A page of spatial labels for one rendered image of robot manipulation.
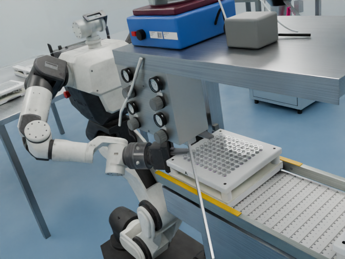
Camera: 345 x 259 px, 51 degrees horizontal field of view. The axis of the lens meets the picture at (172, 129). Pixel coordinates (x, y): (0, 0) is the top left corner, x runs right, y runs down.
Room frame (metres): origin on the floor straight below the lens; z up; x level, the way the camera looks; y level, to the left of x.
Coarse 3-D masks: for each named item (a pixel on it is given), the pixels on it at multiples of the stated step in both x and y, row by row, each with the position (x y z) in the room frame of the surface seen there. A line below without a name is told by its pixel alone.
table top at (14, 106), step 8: (16, 64) 3.47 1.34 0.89; (0, 72) 3.24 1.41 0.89; (8, 72) 3.17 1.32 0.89; (0, 80) 2.94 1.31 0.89; (8, 80) 2.88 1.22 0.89; (16, 80) 2.83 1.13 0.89; (24, 80) 2.78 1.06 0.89; (64, 88) 2.33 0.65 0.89; (24, 96) 2.33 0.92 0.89; (56, 96) 2.20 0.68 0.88; (64, 96) 2.24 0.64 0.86; (8, 104) 2.22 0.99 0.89; (16, 104) 2.18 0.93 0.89; (0, 112) 2.09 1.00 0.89; (8, 112) 2.06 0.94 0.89; (16, 112) 2.03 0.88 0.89; (0, 120) 1.94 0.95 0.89; (8, 120) 1.97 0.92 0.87
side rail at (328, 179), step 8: (288, 168) 0.88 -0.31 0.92; (296, 168) 0.86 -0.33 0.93; (304, 168) 0.84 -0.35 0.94; (312, 168) 0.83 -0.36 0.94; (304, 176) 0.84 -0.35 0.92; (312, 176) 0.82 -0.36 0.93; (320, 176) 0.80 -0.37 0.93; (328, 176) 0.78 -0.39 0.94; (336, 176) 0.77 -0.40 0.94; (328, 184) 0.78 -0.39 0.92; (336, 184) 0.76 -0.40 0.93; (344, 184) 0.75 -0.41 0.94
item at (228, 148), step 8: (208, 144) 0.98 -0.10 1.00; (216, 144) 0.97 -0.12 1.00; (224, 144) 0.96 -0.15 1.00; (232, 144) 0.96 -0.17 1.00; (240, 144) 0.94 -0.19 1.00; (200, 152) 0.95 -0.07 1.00; (208, 152) 0.93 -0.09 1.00; (216, 152) 0.93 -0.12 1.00; (224, 152) 0.92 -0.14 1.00; (232, 152) 0.91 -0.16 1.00; (240, 152) 0.89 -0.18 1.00; (248, 152) 0.89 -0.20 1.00; (200, 160) 0.90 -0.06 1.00; (208, 160) 0.90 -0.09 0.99; (216, 160) 0.88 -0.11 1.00; (224, 160) 0.88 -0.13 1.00; (232, 160) 0.86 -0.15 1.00; (224, 168) 0.83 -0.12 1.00
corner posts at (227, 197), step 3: (279, 156) 0.89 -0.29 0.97; (273, 159) 0.88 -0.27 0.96; (276, 159) 0.88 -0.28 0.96; (279, 159) 0.89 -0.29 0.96; (273, 162) 0.88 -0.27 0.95; (276, 162) 0.88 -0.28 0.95; (279, 162) 0.89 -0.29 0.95; (171, 168) 0.93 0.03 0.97; (171, 171) 0.94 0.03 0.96; (174, 171) 0.93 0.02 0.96; (177, 171) 0.93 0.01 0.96; (174, 174) 0.93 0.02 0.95; (231, 192) 0.77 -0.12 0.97; (222, 195) 0.76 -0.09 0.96; (225, 195) 0.76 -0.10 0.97; (228, 195) 0.76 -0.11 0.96; (231, 195) 0.76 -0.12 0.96; (222, 198) 0.77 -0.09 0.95; (225, 198) 0.76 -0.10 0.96; (228, 198) 0.76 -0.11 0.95; (231, 198) 0.76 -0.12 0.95
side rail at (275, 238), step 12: (168, 180) 0.91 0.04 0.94; (180, 192) 0.87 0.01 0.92; (204, 204) 0.79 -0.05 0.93; (228, 216) 0.72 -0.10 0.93; (240, 216) 0.69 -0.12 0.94; (252, 228) 0.66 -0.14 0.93; (264, 228) 0.64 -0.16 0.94; (276, 240) 0.60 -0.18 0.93; (288, 240) 0.59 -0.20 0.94; (288, 252) 0.58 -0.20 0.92; (300, 252) 0.55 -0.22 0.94; (312, 252) 0.54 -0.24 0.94
